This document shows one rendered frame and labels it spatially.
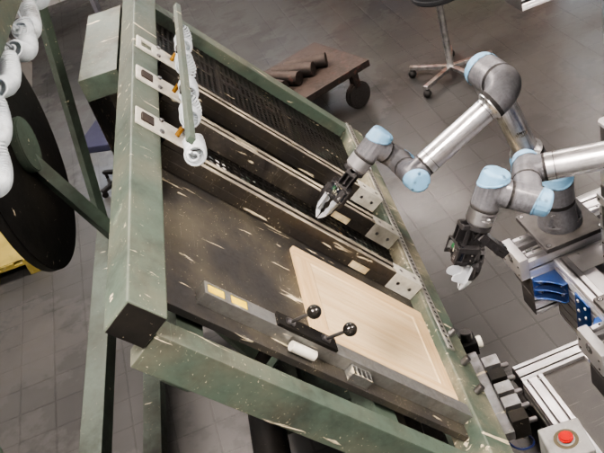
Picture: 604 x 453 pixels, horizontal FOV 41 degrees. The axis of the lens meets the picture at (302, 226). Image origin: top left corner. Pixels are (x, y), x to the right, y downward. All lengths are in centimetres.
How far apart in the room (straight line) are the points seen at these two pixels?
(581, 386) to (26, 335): 321
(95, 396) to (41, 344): 181
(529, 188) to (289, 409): 81
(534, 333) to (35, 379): 270
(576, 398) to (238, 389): 186
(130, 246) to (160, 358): 26
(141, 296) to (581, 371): 222
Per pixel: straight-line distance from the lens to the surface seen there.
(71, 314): 516
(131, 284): 177
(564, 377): 354
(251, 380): 189
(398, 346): 258
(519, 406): 275
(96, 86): 312
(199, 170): 252
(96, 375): 337
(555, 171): 222
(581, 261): 292
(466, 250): 216
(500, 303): 417
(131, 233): 192
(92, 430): 317
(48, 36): 374
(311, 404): 198
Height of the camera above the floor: 288
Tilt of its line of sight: 35 degrees down
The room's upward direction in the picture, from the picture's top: 19 degrees counter-clockwise
